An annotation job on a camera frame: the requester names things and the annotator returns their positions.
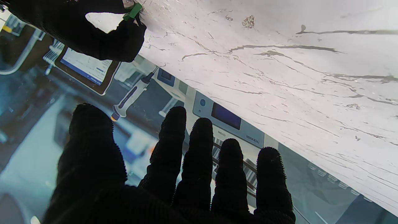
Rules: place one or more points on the green domino block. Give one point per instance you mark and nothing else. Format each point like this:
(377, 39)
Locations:
(133, 11)

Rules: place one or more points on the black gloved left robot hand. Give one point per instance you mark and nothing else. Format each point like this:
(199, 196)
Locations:
(93, 186)

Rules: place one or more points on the printed laboratory backdrop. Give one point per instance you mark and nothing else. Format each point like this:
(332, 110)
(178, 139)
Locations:
(227, 116)

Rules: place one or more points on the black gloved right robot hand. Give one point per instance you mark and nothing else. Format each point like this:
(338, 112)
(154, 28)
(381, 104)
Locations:
(62, 21)

